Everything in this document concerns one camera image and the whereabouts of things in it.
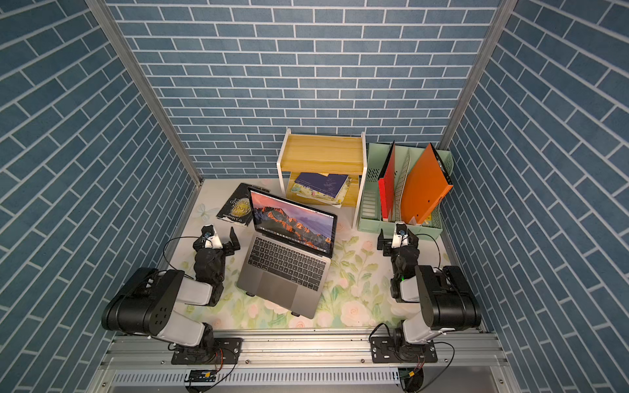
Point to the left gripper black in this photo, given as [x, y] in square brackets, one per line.
[235, 246]

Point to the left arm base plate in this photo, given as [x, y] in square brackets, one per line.
[222, 351]

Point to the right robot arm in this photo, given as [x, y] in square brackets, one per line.
[446, 301]

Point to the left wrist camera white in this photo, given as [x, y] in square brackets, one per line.
[210, 238]

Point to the floral table mat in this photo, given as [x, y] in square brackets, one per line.
[356, 293]

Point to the red file folder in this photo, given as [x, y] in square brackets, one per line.
[386, 184]

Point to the black folding laptop stand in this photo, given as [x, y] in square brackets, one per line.
[295, 313]

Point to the orange file folder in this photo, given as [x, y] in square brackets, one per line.
[425, 187]

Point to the aluminium mounting rail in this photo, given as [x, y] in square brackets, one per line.
[312, 360]

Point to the dark blue book on shelf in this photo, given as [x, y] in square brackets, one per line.
[316, 184]

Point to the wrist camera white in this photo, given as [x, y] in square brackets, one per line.
[401, 236]
[210, 238]

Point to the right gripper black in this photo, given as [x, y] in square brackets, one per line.
[387, 244]

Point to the grey laptop computer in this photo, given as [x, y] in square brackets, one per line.
[290, 255]

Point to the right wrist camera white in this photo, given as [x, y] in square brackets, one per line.
[401, 236]

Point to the black book with gold emblem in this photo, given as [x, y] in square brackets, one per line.
[237, 209]

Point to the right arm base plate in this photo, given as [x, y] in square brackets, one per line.
[385, 350]

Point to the small black electronics board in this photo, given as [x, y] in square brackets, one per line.
[201, 376]

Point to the light magazines under blue book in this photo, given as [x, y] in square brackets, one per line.
[327, 200]

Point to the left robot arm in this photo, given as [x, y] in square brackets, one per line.
[145, 305]

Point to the mint green file organizer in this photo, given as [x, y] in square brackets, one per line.
[370, 220]

